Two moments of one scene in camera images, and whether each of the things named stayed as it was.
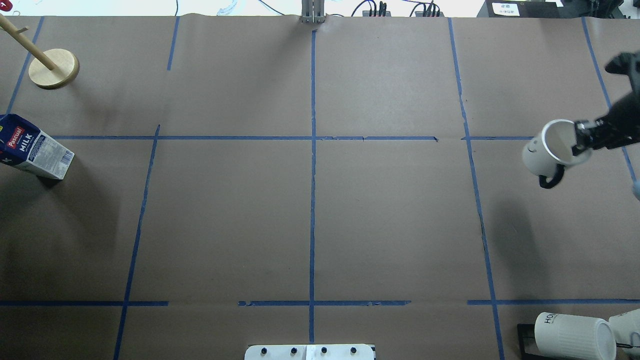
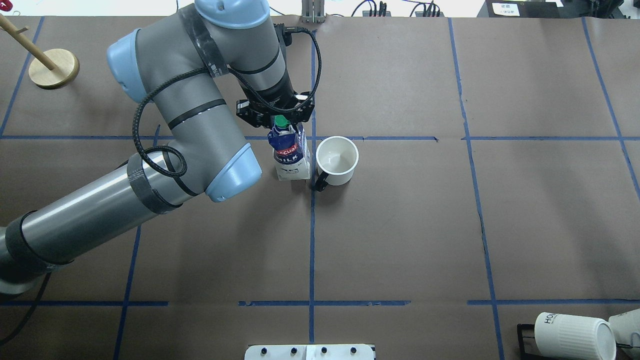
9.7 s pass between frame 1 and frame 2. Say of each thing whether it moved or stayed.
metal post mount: stayed
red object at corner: stayed
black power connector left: stayed
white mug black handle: moved
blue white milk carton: moved
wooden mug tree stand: stayed
